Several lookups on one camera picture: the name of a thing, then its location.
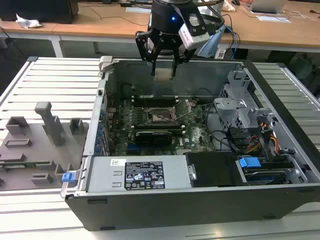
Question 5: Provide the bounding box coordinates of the black open PC case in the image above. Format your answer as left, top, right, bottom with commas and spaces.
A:
61, 56, 320, 232

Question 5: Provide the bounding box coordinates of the black RAM slot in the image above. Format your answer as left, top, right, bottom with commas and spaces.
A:
129, 128, 186, 136
130, 124, 183, 130
133, 101, 178, 107
134, 98, 176, 103

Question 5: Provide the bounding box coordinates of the blue cable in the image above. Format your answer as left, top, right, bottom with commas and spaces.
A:
224, 23, 241, 60

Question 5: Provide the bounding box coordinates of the grey parts rack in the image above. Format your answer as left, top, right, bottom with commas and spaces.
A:
0, 101, 90, 192

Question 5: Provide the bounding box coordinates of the metal socket cover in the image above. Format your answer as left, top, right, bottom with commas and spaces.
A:
171, 98, 195, 120

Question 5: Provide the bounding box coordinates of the wooden desk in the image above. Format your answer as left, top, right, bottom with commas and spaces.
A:
0, 0, 320, 54

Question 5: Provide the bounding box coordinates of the blue case latch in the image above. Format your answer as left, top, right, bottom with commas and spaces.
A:
61, 172, 76, 183

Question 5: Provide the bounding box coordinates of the silver CPU plate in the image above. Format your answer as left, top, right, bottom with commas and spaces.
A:
154, 67, 174, 81

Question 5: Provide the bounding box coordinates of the CPU socket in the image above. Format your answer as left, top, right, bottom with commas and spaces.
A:
147, 108, 180, 125

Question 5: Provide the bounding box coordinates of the crumpled white paper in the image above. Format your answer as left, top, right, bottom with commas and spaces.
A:
15, 12, 43, 29

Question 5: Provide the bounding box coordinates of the black plastic shroud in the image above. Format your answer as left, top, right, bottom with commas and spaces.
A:
185, 151, 249, 189

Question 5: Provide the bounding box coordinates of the white paper sheet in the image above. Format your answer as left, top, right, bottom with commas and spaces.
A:
256, 14, 292, 24

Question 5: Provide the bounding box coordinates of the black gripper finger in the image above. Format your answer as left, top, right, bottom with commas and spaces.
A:
171, 37, 196, 77
135, 30, 161, 76

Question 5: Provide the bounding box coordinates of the blue expansion slot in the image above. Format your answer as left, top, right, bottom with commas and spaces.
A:
127, 146, 161, 155

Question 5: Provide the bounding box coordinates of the green RAM stick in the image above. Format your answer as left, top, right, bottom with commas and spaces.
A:
0, 161, 50, 168

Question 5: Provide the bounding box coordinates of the grey power supply unit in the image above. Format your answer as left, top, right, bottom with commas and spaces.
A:
86, 154, 189, 193

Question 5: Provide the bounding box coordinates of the green motherboard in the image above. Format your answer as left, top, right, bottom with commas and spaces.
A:
106, 98, 218, 157

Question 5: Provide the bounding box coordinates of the yellow orange wire bundle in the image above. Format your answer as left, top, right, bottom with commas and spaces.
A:
246, 121, 279, 155

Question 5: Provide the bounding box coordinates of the blue disk carrier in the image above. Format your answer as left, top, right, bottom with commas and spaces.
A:
238, 155, 288, 185

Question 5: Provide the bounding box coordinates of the black computer box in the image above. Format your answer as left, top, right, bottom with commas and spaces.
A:
0, 0, 80, 25

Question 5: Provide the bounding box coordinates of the metal drive cage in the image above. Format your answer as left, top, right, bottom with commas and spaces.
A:
213, 69, 276, 131

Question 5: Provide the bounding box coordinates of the black label sticker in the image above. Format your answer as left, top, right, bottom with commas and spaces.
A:
124, 161, 165, 190

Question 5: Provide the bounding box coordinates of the black graphics card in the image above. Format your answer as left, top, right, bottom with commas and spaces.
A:
134, 129, 173, 148

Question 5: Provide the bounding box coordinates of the white crumpled bag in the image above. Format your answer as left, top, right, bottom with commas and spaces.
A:
223, 0, 237, 12

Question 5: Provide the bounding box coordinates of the grey laptop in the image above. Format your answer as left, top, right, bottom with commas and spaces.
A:
243, 0, 288, 14

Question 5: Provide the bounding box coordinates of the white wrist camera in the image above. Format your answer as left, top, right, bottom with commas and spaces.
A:
178, 13, 210, 50

